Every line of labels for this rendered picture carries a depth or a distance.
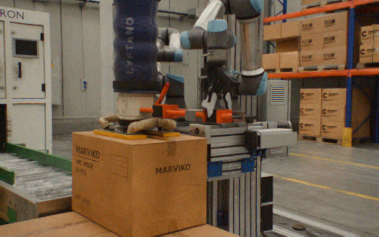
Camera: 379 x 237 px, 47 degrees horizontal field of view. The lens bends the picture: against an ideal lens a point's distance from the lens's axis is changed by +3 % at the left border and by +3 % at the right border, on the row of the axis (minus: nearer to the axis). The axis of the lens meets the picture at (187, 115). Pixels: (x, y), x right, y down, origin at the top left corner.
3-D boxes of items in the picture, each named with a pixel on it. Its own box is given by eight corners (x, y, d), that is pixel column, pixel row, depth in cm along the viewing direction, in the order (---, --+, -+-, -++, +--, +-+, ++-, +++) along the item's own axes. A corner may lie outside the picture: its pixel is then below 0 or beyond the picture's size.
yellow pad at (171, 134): (126, 131, 225) (126, 122, 224) (142, 130, 231) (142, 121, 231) (163, 137, 198) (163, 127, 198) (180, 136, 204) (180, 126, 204)
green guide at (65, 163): (4, 150, 430) (4, 141, 430) (16, 149, 437) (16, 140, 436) (78, 175, 308) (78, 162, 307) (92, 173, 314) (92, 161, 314)
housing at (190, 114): (184, 120, 172) (184, 109, 172) (197, 119, 176) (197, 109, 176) (194, 121, 167) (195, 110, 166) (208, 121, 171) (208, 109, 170)
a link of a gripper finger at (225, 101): (225, 113, 169) (218, 91, 167) (235, 113, 165) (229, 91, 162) (219, 115, 168) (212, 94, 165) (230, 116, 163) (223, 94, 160)
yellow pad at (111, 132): (92, 134, 213) (92, 123, 213) (111, 132, 219) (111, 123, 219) (127, 140, 186) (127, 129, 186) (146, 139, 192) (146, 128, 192)
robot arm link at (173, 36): (185, 42, 296) (182, 67, 253) (169, 42, 297) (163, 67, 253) (184, 26, 291) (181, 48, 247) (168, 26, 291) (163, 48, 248)
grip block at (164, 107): (150, 117, 189) (151, 104, 188) (168, 117, 195) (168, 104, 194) (161, 118, 182) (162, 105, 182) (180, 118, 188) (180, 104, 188)
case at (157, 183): (71, 209, 222) (71, 132, 219) (138, 197, 246) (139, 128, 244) (132, 242, 175) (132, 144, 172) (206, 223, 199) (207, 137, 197)
